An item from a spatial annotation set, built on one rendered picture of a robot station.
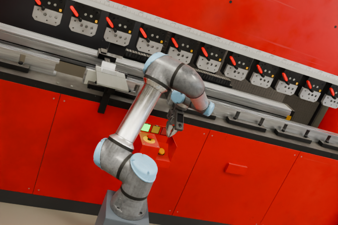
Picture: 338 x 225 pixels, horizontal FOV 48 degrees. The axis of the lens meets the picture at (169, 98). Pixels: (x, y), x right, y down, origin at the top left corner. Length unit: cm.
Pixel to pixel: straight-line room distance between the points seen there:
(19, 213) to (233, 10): 182
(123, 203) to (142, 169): 17
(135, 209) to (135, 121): 34
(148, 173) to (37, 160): 114
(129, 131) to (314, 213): 214
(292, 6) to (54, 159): 175
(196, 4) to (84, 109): 91
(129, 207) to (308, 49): 165
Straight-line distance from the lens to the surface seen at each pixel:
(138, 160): 148
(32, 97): 227
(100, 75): 220
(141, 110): 152
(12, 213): 262
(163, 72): 152
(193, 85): 151
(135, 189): 149
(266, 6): 244
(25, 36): 256
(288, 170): 293
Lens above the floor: 175
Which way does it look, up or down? 20 degrees down
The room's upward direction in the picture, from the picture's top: 21 degrees clockwise
